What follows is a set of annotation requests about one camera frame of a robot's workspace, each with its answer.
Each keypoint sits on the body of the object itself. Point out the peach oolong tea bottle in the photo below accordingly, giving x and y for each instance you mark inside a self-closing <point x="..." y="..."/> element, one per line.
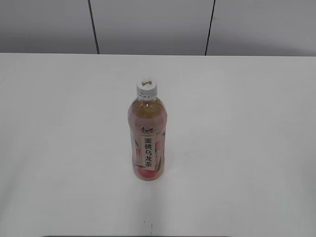
<point x="147" y="119"/>

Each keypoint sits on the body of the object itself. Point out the white bottle cap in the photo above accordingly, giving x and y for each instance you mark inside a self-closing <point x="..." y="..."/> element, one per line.
<point x="147" y="88"/>

